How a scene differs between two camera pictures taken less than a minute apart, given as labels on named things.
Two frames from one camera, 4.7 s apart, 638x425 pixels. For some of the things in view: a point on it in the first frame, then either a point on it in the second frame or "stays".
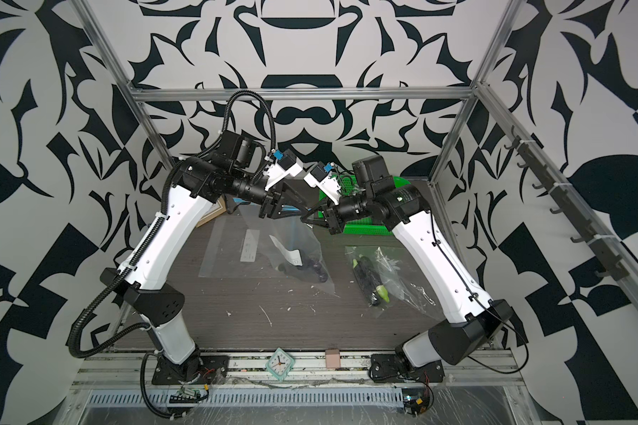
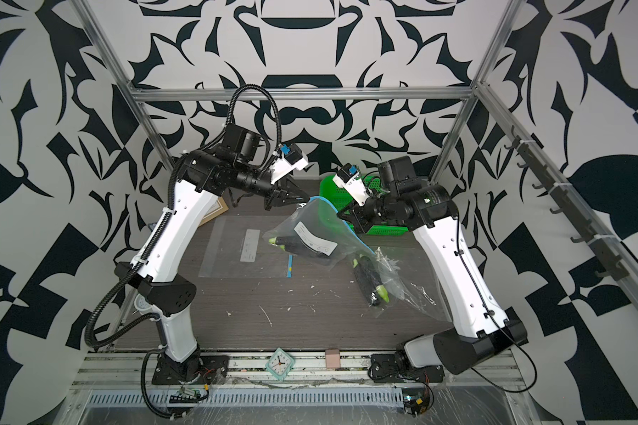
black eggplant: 310,270 -> 292,244
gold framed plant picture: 213,211 stays
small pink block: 332,356 stays
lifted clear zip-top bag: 385,282 stays
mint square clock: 280,364 stays
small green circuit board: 185,396 stays
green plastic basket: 346,184 -> 376,181
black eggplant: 366,282 stays
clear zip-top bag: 294,248 -> 315,232
